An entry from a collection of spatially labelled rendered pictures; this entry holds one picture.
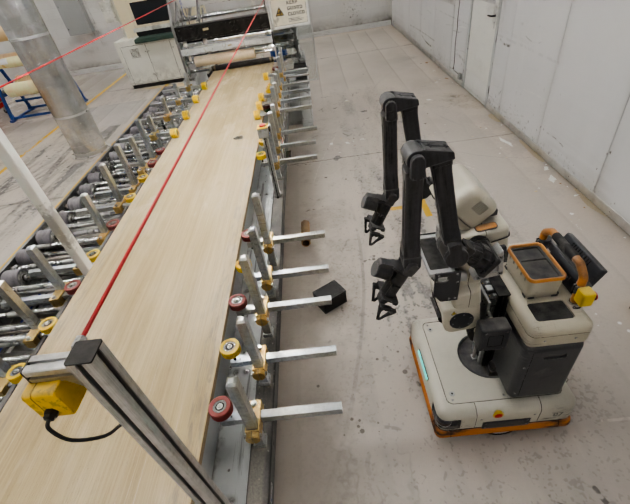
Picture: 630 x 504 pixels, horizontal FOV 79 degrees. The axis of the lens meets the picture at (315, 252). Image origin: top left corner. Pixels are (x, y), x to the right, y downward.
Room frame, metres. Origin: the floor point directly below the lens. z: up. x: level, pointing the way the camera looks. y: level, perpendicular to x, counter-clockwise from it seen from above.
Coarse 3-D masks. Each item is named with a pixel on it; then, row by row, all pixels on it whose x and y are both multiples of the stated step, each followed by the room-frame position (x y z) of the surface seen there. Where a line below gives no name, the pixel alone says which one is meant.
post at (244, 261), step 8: (240, 256) 1.18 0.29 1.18; (248, 256) 1.18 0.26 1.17; (240, 264) 1.16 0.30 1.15; (248, 264) 1.15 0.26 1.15; (248, 272) 1.15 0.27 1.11; (248, 280) 1.16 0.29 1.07; (256, 280) 1.19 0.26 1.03; (248, 288) 1.16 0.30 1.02; (256, 288) 1.15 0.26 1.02; (256, 296) 1.15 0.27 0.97; (256, 304) 1.16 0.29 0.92; (256, 312) 1.16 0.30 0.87; (264, 312) 1.15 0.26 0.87; (264, 328) 1.16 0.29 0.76
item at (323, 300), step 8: (328, 296) 1.20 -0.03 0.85; (272, 304) 1.21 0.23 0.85; (280, 304) 1.20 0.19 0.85; (288, 304) 1.19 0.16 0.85; (296, 304) 1.19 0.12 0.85; (304, 304) 1.18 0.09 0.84; (312, 304) 1.18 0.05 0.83; (320, 304) 1.18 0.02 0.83; (328, 304) 1.18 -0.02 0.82; (240, 312) 1.20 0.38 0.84; (248, 312) 1.20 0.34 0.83
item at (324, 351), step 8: (272, 352) 0.97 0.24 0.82; (280, 352) 0.97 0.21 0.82; (288, 352) 0.96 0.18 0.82; (296, 352) 0.95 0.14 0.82; (304, 352) 0.95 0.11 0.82; (312, 352) 0.94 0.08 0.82; (320, 352) 0.93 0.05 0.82; (328, 352) 0.93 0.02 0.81; (336, 352) 0.93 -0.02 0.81; (232, 360) 0.97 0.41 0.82; (240, 360) 0.96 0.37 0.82; (248, 360) 0.95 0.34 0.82; (272, 360) 0.94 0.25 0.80; (280, 360) 0.94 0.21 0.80; (288, 360) 0.94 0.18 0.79
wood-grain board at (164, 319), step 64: (192, 128) 3.53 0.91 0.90; (256, 128) 3.26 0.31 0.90; (192, 192) 2.30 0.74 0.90; (128, 256) 1.70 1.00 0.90; (192, 256) 1.60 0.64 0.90; (64, 320) 1.29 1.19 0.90; (128, 320) 1.21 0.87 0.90; (192, 320) 1.15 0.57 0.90; (192, 384) 0.83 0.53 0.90; (0, 448) 0.71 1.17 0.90; (64, 448) 0.67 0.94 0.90; (128, 448) 0.63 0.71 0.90; (192, 448) 0.59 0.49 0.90
